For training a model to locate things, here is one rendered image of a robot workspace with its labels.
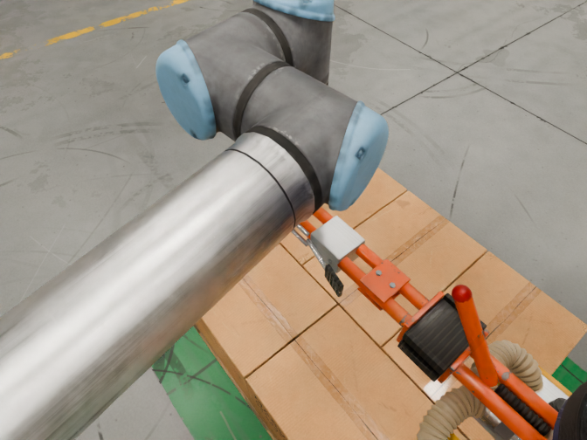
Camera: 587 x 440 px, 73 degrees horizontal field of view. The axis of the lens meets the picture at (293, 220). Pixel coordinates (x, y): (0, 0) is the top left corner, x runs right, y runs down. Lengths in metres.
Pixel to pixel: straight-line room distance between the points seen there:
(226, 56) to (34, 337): 0.27
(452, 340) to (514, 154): 2.50
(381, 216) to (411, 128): 1.41
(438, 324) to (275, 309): 0.87
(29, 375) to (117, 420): 1.74
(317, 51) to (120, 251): 0.32
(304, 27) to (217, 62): 0.12
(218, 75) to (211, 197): 0.14
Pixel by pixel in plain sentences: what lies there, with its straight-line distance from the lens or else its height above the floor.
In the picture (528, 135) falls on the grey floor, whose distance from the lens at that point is 3.24.
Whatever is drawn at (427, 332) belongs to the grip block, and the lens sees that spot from 0.61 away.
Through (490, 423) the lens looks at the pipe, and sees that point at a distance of 0.68.
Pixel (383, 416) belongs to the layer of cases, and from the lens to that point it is 1.33.
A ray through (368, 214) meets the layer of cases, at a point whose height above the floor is 0.54.
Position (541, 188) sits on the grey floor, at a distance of 2.89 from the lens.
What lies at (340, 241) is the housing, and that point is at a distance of 0.66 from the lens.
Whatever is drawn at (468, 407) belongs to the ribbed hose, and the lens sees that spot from 0.66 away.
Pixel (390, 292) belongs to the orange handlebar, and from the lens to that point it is 0.63.
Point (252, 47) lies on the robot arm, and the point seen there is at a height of 1.63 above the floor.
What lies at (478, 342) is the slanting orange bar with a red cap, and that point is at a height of 1.33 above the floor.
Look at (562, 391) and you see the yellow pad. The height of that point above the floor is 1.16.
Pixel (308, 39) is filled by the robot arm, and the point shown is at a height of 1.60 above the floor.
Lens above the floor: 1.82
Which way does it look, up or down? 52 degrees down
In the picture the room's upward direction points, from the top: straight up
